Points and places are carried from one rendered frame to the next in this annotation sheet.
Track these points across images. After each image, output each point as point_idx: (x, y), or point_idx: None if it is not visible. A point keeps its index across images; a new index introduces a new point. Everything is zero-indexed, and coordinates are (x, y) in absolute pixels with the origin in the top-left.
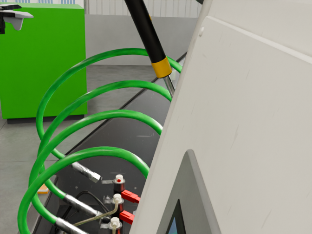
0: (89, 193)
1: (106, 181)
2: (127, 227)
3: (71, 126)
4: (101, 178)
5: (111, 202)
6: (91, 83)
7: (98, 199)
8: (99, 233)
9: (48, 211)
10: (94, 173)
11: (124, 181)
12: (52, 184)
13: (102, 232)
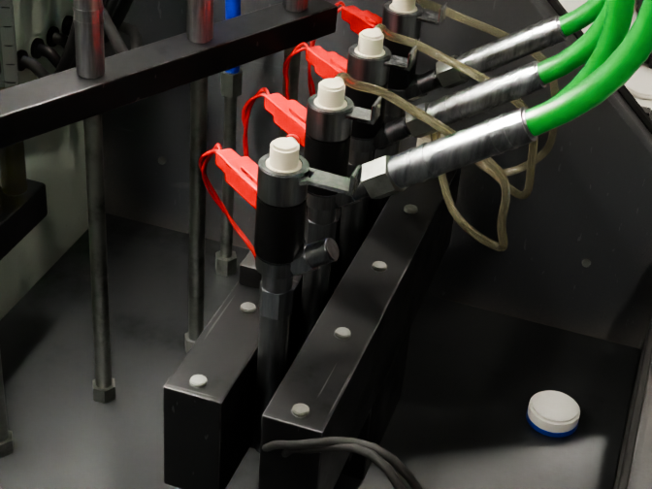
0: (366, 440)
1: (335, 180)
2: (239, 351)
3: None
4: (358, 167)
5: (352, 102)
6: None
7: (322, 438)
8: (355, 360)
9: (567, 48)
10: (387, 158)
11: (264, 156)
12: (565, 86)
13: (340, 360)
